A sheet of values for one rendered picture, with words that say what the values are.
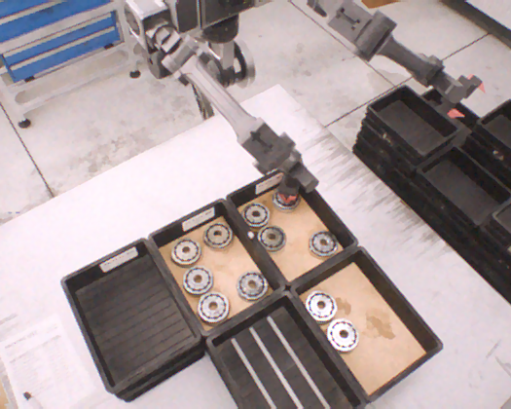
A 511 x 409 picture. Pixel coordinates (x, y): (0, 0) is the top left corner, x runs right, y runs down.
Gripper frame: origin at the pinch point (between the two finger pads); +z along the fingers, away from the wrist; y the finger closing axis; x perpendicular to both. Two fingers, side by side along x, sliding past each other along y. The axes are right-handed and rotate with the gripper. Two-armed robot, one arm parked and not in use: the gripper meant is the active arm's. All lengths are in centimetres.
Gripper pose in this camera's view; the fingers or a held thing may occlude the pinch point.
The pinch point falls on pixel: (287, 195)
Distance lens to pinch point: 163.0
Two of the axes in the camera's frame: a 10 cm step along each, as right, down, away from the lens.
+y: 3.1, -7.8, 5.4
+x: -9.5, -3.0, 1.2
